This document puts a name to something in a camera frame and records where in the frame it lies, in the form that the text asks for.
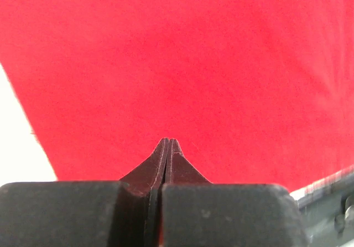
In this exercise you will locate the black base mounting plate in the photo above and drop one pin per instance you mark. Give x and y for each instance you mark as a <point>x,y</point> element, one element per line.
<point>327,210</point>

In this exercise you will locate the red t-shirt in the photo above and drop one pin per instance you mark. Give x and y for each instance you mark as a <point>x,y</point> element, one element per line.
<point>255,91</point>

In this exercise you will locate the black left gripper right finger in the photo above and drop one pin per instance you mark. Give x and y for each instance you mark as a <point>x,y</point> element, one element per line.
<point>196,212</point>

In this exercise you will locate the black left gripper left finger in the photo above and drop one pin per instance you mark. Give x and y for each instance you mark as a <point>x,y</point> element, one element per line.
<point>86,213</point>

